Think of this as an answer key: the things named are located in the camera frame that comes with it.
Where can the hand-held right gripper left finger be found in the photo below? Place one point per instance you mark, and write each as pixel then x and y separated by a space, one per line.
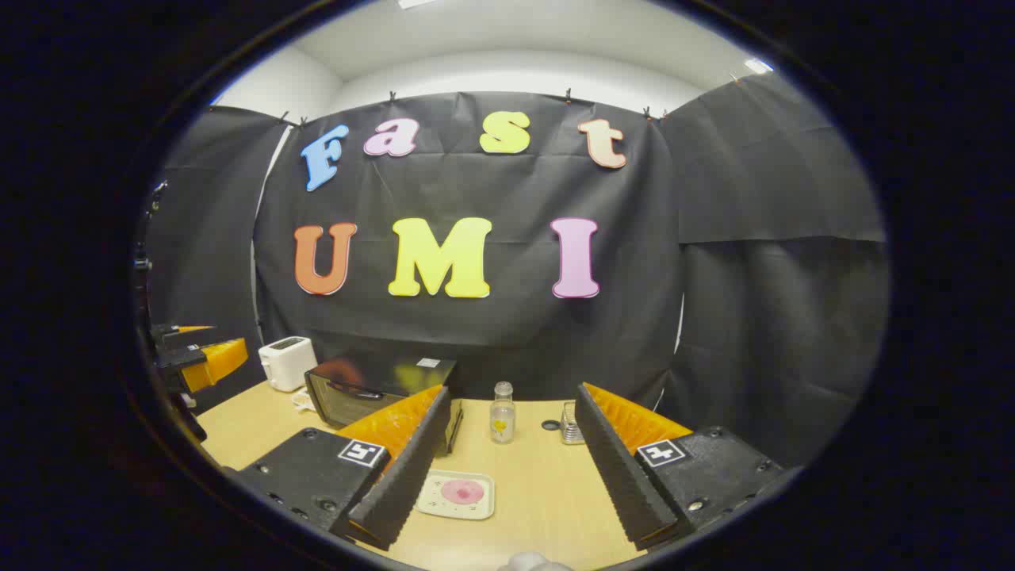
pixel 396 484

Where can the black electric oven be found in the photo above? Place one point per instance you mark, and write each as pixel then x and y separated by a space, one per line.
pixel 373 379

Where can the pink meat slice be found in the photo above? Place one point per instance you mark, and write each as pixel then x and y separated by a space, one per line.
pixel 463 492

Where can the ceiling light panel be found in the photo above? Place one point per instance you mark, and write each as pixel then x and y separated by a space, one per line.
pixel 758 66

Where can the white rectangular plate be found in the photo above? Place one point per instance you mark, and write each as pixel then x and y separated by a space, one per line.
pixel 432 501

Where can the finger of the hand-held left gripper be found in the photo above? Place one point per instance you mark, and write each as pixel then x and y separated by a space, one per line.
pixel 210 361
pixel 170 331

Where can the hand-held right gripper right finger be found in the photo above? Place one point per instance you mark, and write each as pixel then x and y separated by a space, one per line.
pixel 626 476

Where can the black backdrop cloth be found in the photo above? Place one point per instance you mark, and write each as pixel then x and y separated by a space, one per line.
pixel 507 341

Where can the white toaster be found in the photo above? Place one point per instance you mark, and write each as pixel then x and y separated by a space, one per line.
pixel 287 363

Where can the clear glass bottle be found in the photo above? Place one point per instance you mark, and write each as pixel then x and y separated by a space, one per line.
pixel 502 416

